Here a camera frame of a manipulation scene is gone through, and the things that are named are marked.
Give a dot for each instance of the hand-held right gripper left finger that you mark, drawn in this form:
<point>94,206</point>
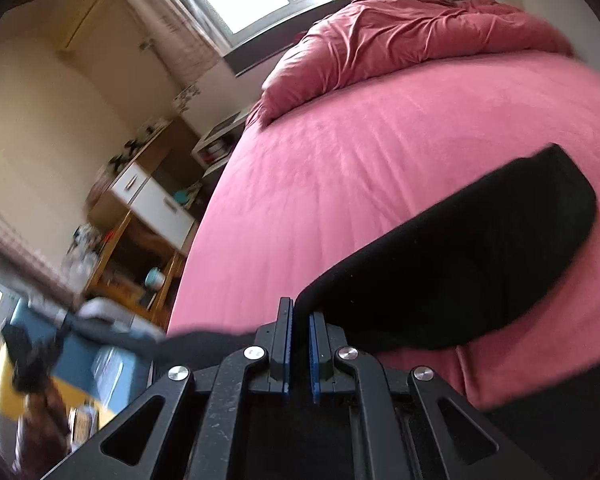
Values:
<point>287,350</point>

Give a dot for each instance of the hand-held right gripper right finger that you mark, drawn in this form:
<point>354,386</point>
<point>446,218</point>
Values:
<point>314,355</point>

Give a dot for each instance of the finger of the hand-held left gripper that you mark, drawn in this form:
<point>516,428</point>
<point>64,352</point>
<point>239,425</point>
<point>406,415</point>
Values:
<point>120,332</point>

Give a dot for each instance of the black pants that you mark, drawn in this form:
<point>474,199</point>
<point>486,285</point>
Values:
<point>455,250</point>

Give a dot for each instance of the person's left forearm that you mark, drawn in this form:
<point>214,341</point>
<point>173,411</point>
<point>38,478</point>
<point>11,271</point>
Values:
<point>42,425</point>

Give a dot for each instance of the beige patterned curtain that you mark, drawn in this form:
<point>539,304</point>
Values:
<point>20,255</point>
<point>175,25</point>

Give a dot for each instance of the wooden desk with white drawers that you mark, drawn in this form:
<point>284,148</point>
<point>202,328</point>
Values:
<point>150,195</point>

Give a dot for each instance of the teal container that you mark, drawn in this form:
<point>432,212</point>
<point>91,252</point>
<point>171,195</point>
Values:
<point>183,196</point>

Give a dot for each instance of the pink bed sheet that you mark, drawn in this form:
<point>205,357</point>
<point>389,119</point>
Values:
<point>355,185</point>

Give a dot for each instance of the white bedside shelf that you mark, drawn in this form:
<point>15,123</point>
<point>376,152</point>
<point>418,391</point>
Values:
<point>220,140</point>

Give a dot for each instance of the flower-patterned white shade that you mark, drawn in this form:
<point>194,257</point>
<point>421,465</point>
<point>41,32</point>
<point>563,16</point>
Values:
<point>186,97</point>

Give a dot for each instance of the pink duvet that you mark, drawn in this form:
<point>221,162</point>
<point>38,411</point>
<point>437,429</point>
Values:
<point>395,35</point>

